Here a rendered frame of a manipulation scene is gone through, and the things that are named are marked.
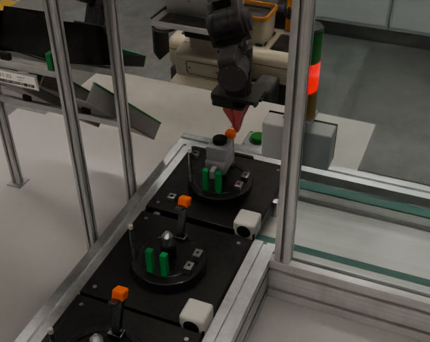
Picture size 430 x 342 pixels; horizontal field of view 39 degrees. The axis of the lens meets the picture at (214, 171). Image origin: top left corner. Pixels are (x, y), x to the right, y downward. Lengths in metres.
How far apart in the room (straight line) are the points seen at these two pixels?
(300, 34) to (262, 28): 1.36
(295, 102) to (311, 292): 0.40
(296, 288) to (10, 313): 0.56
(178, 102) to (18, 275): 0.77
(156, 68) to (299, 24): 3.07
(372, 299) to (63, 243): 0.66
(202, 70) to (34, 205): 0.82
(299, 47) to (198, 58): 1.15
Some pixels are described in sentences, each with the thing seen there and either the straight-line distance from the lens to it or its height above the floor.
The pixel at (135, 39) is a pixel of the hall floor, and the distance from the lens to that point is 4.37.
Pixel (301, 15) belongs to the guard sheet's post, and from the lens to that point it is 0.91.
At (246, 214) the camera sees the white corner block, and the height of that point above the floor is 0.99.
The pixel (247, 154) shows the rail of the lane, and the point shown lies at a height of 0.96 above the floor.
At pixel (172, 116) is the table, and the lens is 1.79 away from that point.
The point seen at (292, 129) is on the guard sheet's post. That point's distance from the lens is 1.00.
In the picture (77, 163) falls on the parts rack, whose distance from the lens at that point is 1.17.
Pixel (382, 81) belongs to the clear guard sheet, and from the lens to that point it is 0.93.
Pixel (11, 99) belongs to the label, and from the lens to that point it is 1.45.
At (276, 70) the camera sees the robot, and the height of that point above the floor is 0.75.
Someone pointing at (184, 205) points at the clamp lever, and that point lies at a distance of 1.14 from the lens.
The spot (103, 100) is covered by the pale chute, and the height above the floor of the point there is 1.17.
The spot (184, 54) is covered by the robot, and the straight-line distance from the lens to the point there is 2.08.
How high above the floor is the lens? 1.79
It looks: 36 degrees down
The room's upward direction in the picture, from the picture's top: 1 degrees counter-clockwise
